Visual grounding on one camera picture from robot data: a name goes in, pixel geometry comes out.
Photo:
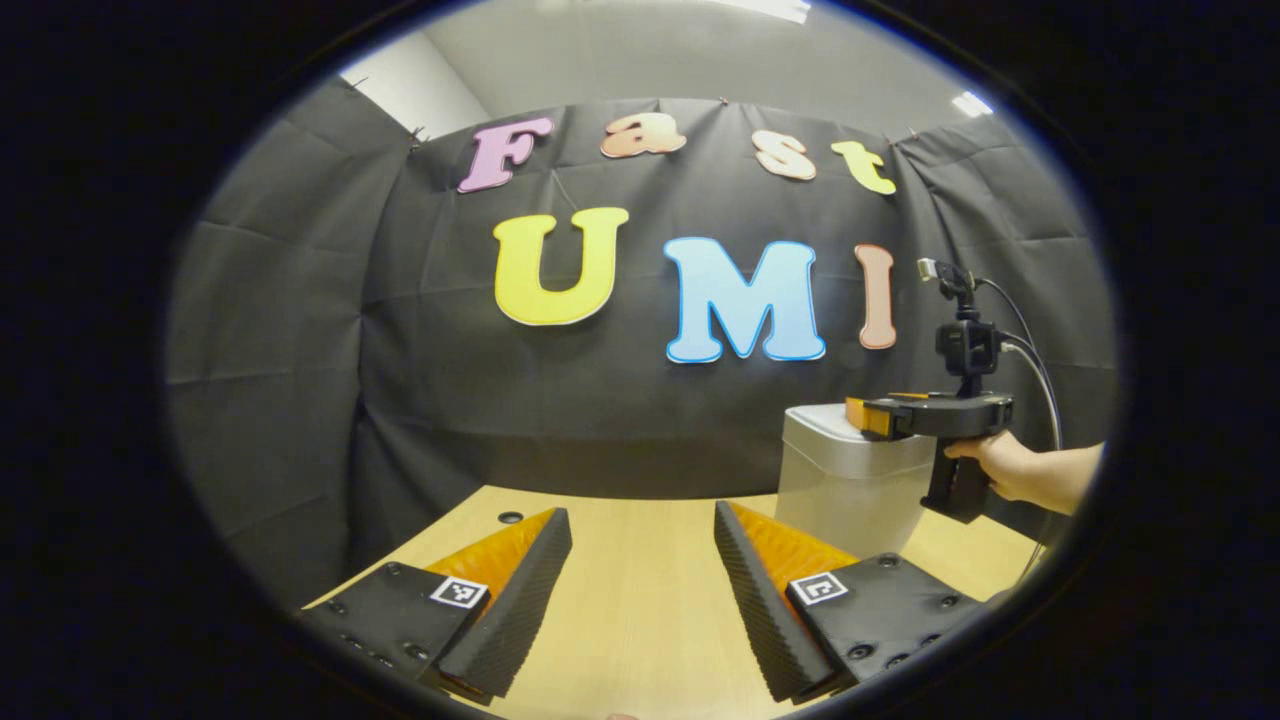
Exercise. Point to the grey desktop garbage bin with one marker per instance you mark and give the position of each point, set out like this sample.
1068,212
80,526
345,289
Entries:
850,490

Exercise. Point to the small ceiling light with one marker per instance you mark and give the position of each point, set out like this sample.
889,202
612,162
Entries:
972,103

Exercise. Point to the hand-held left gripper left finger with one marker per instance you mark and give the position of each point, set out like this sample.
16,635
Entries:
520,610

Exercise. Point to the wooden desktop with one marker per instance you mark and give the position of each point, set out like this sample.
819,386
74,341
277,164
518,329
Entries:
640,620

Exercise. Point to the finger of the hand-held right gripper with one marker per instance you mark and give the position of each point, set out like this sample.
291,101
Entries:
870,417

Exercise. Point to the long ceiling light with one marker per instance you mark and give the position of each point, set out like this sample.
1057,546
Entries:
765,8

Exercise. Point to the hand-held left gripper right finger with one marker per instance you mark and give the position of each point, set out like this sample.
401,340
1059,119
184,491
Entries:
765,600

